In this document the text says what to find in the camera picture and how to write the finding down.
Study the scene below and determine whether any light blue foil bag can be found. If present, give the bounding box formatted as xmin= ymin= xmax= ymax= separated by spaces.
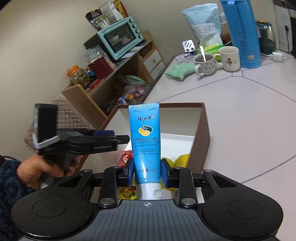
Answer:
xmin=181 ymin=3 xmax=222 ymax=45

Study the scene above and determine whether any blue hand cream tube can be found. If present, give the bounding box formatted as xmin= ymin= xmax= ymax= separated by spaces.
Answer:
xmin=128 ymin=103 xmax=162 ymax=200

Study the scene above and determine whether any wooden shelf cabinet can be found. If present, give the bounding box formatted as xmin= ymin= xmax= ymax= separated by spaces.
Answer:
xmin=62 ymin=30 xmax=165 ymax=129

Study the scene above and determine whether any patterned mug with spoon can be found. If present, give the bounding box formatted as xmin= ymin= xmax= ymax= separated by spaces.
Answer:
xmin=193 ymin=53 xmax=223 ymax=77

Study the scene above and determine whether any black refrigerator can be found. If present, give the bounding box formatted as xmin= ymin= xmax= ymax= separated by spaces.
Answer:
xmin=273 ymin=1 xmax=295 ymax=57

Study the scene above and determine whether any green folded cloth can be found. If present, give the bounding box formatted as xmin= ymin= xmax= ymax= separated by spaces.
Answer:
xmin=165 ymin=63 xmax=196 ymax=80

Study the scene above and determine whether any dark red box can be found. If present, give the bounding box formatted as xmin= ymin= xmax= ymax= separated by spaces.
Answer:
xmin=88 ymin=55 xmax=113 ymax=79

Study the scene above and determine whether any dark green electric kettle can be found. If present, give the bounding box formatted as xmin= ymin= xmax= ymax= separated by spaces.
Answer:
xmin=256 ymin=20 xmax=276 ymax=55

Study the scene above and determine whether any blue thermos flask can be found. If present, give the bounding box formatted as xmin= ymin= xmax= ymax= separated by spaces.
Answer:
xmin=220 ymin=1 xmax=261 ymax=68

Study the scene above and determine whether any white striped card stand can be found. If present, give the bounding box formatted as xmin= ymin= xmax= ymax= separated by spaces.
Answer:
xmin=182 ymin=39 xmax=196 ymax=53

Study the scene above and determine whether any quilted beige chair cover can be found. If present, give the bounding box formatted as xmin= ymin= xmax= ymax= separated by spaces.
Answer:
xmin=23 ymin=94 xmax=94 ymax=153

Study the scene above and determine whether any teal toaster oven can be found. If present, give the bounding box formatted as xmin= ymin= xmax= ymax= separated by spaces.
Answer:
xmin=97 ymin=16 xmax=144 ymax=60

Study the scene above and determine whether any large yellow snack bag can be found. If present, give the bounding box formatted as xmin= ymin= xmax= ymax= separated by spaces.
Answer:
xmin=117 ymin=184 xmax=137 ymax=200

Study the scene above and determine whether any white power adapter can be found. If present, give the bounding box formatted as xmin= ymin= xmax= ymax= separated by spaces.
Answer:
xmin=269 ymin=52 xmax=285 ymax=62

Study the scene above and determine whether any orange lid glass jar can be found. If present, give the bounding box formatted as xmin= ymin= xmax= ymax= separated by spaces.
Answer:
xmin=67 ymin=65 xmax=90 ymax=89

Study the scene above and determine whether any white mug with red print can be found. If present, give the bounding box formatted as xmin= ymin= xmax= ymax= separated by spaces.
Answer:
xmin=214 ymin=46 xmax=240 ymax=72

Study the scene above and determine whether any brown storage box white inside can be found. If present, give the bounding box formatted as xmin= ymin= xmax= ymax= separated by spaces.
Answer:
xmin=81 ymin=103 xmax=210 ymax=173

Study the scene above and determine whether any person left hand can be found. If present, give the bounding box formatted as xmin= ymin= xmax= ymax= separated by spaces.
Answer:
xmin=16 ymin=154 xmax=83 ymax=190

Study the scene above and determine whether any small yellow snack packet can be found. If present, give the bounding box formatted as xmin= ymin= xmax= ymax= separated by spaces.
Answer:
xmin=161 ymin=154 xmax=190 ymax=192

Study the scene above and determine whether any red snack packet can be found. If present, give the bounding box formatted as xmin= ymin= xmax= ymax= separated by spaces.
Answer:
xmin=117 ymin=150 xmax=133 ymax=167

